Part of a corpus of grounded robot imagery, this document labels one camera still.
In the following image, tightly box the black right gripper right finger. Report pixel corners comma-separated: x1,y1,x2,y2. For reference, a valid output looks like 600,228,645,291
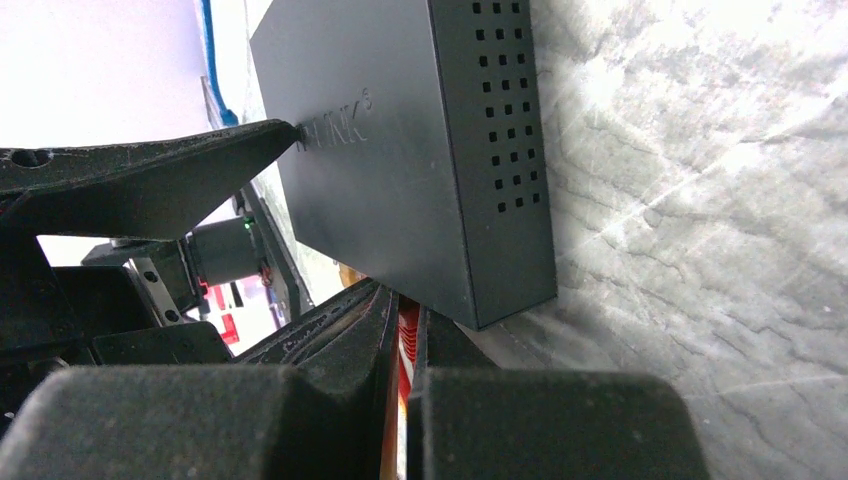
406,307,709,479

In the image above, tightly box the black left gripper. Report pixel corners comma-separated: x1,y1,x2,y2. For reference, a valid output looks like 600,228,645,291
1,119,300,430

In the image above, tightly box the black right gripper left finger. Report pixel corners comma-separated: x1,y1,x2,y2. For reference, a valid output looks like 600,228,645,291
1,280,398,479

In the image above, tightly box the blue ethernet cable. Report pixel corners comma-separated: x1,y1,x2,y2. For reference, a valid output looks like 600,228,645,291
198,0,240,128

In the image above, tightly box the black network switch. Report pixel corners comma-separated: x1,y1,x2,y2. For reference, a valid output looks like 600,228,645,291
251,1,557,330

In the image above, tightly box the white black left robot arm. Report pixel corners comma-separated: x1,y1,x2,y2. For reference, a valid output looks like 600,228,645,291
1,120,299,428

